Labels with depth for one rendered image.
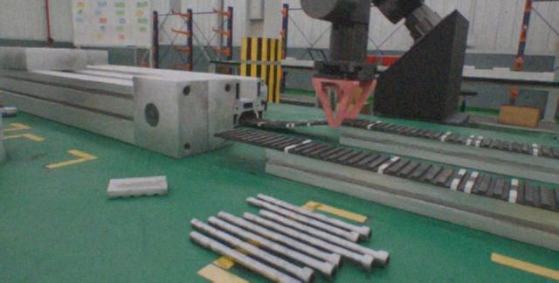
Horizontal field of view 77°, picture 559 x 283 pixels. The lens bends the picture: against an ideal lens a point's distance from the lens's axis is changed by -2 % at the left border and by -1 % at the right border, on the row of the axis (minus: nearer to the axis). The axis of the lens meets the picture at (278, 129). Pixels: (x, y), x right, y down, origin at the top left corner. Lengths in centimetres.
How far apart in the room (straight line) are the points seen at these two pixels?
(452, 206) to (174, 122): 31
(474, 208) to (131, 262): 26
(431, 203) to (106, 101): 44
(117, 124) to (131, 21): 580
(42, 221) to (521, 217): 36
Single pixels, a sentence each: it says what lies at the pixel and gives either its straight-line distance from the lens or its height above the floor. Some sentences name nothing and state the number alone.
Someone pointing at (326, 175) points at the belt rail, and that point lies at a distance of 37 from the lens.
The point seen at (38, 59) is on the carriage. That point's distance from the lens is 80.
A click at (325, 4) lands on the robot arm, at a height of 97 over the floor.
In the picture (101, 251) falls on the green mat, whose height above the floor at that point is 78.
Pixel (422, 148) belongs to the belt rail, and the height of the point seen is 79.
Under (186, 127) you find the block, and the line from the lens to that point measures 45.
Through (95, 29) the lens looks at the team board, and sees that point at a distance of 674.
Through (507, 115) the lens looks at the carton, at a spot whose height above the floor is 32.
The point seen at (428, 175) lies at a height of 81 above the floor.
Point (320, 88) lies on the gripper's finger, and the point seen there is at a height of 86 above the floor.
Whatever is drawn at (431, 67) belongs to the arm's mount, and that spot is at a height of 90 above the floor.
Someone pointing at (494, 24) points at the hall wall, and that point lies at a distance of 807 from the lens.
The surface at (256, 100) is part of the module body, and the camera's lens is 69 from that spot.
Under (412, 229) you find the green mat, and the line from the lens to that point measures 31.
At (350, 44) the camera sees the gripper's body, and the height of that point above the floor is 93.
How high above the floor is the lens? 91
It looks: 11 degrees down
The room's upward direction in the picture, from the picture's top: 3 degrees clockwise
